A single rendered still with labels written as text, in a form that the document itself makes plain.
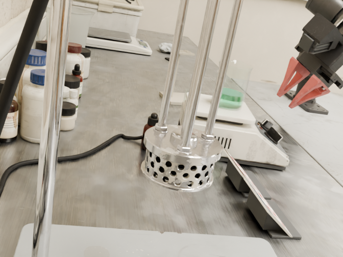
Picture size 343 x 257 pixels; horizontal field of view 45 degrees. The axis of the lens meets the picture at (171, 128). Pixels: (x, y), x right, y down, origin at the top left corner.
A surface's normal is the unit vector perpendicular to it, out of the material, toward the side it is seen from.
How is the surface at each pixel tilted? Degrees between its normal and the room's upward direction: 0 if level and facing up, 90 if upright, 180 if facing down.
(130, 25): 93
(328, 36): 110
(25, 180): 0
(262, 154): 90
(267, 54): 90
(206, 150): 0
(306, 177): 0
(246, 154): 90
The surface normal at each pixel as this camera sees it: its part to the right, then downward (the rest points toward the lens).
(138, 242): 0.18, -0.92
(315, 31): -0.58, -0.21
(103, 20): 0.11, 0.43
